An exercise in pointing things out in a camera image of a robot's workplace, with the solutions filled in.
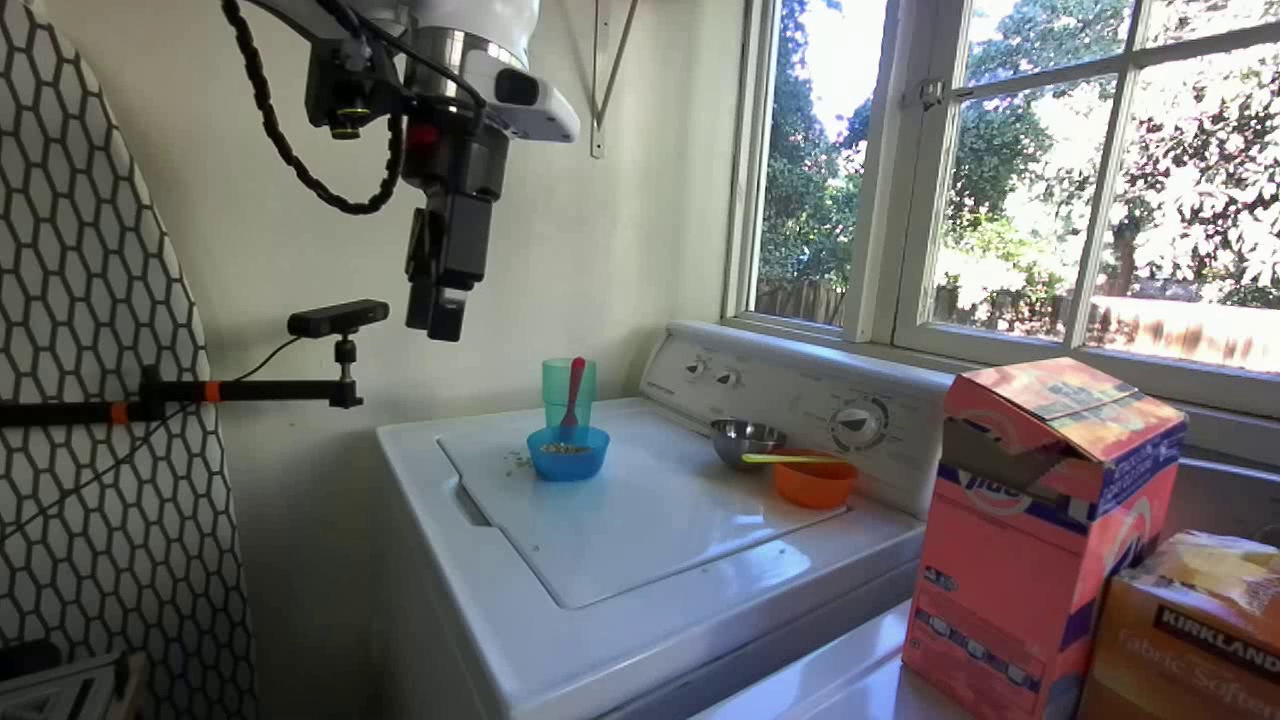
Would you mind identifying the honeycomb pattern ironing board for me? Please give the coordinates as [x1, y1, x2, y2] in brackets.
[0, 0, 261, 720]

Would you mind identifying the orange plastic bowl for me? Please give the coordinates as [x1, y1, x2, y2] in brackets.
[772, 464, 862, 507]

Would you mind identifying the yellow plastic spoon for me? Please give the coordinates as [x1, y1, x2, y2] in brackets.
[737, 452, 845, 467]

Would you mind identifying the black camera on mount arm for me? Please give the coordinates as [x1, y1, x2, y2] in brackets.
[0, 301, 389, 430]

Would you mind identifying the black coiled robot cable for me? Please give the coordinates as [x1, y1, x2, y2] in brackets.
[219, 0, 409, 222]

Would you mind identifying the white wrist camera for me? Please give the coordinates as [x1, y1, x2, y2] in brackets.
[464, 50, 582, 143]

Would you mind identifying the white framed window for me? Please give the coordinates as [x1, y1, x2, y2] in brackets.
[728, 0, 1280, 415]

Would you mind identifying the white dryer machine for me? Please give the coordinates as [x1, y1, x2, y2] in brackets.
[693, 457, 1280, 720]

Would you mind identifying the white timer dial knob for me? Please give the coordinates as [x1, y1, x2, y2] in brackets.
[833, 402, 887, 452]

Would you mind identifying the brown Kirkland cardboard box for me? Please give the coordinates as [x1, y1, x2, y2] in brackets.
[1082, 532, 1280, 720]

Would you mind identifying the orange Tide detergent box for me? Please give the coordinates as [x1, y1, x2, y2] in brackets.
[906, 358, 1187, 720]

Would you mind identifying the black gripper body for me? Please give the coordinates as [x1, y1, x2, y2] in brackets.
[405, 122, 507, 294]

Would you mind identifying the steel metal bowl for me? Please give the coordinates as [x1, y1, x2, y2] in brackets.
[713, 419, 786, 467]

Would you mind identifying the blue plastic bowl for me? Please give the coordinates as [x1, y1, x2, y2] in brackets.
[529, 430, 611, 479]

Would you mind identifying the red pink plastic spoon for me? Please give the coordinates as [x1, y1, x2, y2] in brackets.
[558, 358, 590, 439]

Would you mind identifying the teal plastic cup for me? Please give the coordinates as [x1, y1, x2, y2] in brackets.
[541, 358, 595, 430]

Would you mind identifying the white washing machine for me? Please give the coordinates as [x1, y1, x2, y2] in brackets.
[375, 326, 949, 720]

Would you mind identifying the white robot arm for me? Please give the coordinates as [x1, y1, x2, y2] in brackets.
[252, 0, 573, 341]

